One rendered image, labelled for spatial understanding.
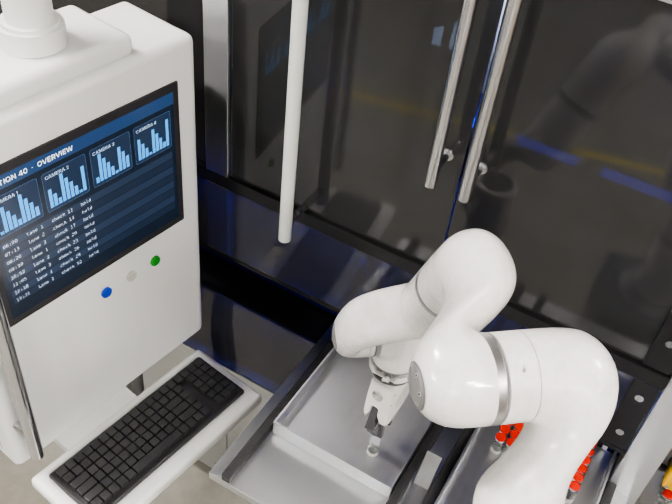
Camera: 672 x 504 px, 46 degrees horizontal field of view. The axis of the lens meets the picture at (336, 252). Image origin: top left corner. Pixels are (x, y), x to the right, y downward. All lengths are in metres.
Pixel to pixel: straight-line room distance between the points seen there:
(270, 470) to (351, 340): 0.43
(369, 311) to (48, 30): 0.63
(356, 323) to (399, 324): 0.07
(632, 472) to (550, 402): 0.78
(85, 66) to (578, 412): 0.86
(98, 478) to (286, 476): 0.36
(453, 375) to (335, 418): 0.82
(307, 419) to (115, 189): 0.59
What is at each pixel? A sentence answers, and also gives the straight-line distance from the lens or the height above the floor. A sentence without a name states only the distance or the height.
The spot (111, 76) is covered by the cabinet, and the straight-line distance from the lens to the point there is 1.31.
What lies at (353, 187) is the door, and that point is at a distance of 1.46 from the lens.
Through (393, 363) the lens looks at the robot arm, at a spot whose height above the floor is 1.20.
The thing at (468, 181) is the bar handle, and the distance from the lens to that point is 1.25.
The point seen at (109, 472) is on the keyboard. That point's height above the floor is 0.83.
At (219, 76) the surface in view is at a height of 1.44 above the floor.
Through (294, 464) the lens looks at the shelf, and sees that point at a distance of 1.56.
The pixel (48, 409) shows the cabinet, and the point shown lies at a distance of 1.64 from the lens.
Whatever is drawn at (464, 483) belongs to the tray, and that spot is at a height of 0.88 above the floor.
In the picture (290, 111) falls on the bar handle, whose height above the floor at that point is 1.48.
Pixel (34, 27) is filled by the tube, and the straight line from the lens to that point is 1.27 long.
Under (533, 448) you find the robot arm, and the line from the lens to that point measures 0.91.
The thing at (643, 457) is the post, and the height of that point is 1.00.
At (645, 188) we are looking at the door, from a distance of 1.24.
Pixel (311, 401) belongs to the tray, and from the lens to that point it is 1.65.
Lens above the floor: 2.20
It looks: 42 degrees down
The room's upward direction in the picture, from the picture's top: 7 degrees clockwise
